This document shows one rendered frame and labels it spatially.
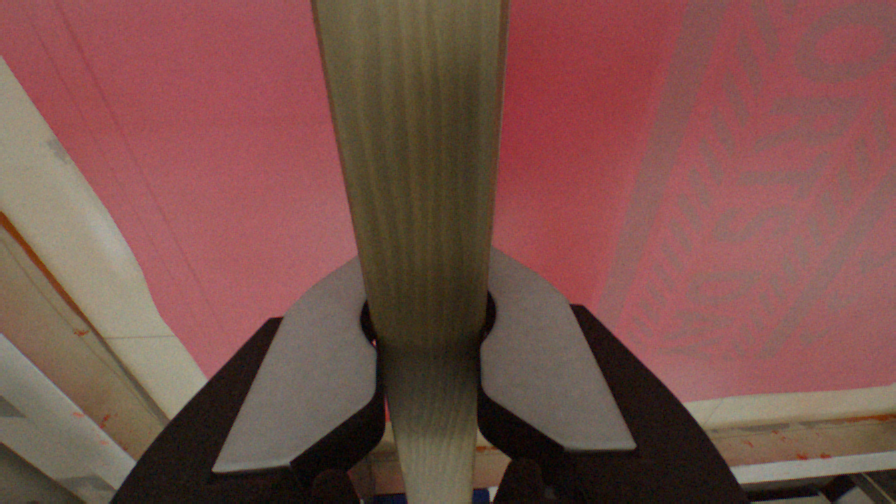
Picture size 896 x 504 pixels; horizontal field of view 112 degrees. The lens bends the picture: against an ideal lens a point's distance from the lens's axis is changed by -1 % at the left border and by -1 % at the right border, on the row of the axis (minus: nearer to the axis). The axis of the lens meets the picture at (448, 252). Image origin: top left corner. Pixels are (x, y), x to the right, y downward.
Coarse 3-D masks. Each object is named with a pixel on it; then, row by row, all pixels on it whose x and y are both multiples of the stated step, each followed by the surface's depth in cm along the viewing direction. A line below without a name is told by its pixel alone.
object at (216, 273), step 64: (192, 256) 18; (256, 256) 18; (320, 256) 18; (512, 256) 19; (576, 256) 19; (192, 320) 20; (256, 320) 20; (704, 384) 27; (768, 384) 27; (832, 384) 28
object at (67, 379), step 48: (0, 240) 16; (0, 288) 16; (48, 288) 18; (0, 336) 16; (48, 336) 18; (96, 336) 20; (0, 384) 17; (48, 384) 18; (96, 384) 20; (48, 432) 20; (96, 432) 20; (144, 432) 23; (720, 432) 30; (768, 432) 30; (816, 432) 30; (864, 432) 30; (384, 480) 27; (480, 480) 27; (768, 480) 30
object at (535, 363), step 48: (528, 288) 9; (528, 336) 8; (576, 336) 8; (480, 384) 6; (528, 384) 6; (576, 384) 6; (480, 432) 7; (528, 432) 6; (576, 432) 6; (624, 432) 6
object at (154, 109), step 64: (0, 0) 12; (64, 0) 12; (128, 0) 12; (192, 0) 12; (256, 0) 12; (512, 0) 12; (576, 0) 13; (640, 0) 13; (64, 64) 13; (128, 64) 13; (192, 64) 13; (256, 64) 13; (320, 64) 13; (512, 64) 14; (576, 64) 14; (640, 64) 14; (64, 128) 14; (128, 128) 14; (192, 128) 14; (256, 128) 14; (320, 128) 15; (512, 128) 15; (576, 128) 15; (128, 192) 16; (192, 192) 16; (256, 192) 16; (320, 192) 16; (512, 192) 17; (576, 192) 17
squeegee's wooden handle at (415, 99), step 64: (320, 0) 4; (384, 0) 4; (448, 0) 4; (384, 64) 5; (448, 64) 5; (384, 128) 5; (448, 128) 5; (384, 192) 6; (448, 192) 6; (384, 256) 6; (448, 256) 6; (384, 320) 7; (448, 320) 7; (384, 384) 9; (448, 384) 9; (448, 448) 11
